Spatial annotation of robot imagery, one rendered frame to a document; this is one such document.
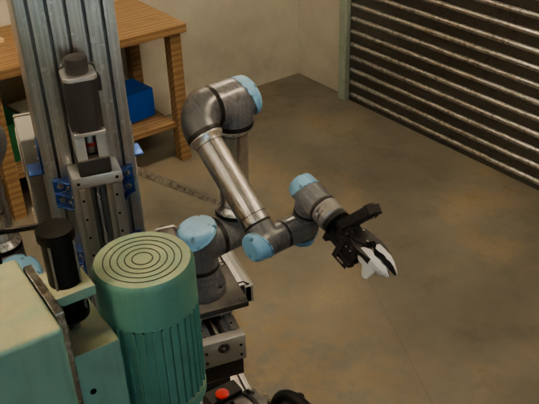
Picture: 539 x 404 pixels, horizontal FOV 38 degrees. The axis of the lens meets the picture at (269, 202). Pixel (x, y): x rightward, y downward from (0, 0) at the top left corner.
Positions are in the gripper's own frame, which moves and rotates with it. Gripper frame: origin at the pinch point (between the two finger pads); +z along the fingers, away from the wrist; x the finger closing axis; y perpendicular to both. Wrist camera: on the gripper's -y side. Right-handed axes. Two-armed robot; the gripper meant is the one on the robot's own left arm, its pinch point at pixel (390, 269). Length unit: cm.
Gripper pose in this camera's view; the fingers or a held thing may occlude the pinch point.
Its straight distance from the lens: 182.2
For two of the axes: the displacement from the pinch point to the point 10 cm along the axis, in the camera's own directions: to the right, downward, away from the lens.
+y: -3.6, 7.7, 5.2
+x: -7.5, 0.9, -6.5
